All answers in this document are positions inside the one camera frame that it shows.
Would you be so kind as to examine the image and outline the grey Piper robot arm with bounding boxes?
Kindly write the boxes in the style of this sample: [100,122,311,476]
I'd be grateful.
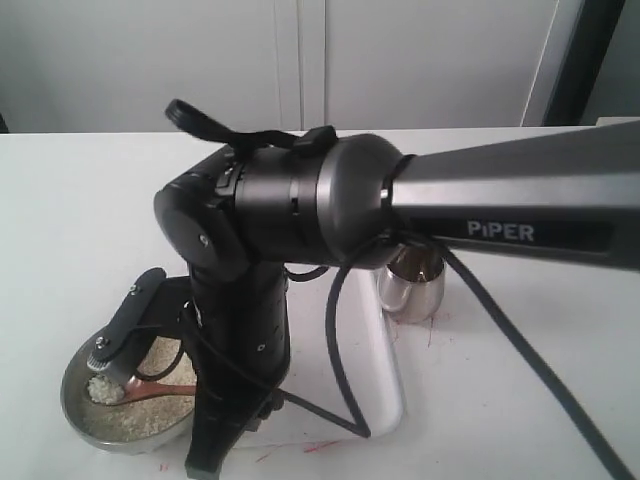
[154,99,639,479]

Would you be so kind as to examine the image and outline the white cabinet doors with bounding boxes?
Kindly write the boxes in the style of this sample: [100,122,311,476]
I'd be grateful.
[1,1,580,132]

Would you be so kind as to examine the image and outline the white rice pile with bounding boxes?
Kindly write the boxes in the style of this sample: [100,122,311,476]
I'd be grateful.
[79,337,197,431]

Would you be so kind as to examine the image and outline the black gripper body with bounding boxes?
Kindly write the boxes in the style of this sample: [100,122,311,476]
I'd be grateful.
[134,262,292,401]

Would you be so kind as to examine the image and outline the dark vertical post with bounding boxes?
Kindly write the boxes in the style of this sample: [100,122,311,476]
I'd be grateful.
[542,0,639,126]

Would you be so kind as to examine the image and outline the steel rice bowl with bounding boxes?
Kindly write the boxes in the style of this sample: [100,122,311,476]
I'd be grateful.
[61,336,196,452]

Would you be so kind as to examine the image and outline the brown wooden spoon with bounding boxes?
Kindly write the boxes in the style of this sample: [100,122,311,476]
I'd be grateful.
[86,375,196,406]

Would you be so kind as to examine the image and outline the small steel cup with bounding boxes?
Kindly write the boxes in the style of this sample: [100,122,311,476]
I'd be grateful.
[377,245,446,323]

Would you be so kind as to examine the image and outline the beige side table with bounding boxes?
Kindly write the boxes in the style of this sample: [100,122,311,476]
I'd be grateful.
[595,116,640,127]

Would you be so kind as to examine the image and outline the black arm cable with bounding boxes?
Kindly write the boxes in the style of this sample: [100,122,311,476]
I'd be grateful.
[324,234,640,480]

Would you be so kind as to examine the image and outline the white plastic tray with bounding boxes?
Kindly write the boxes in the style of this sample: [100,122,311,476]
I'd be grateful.
[279,259,406,439]

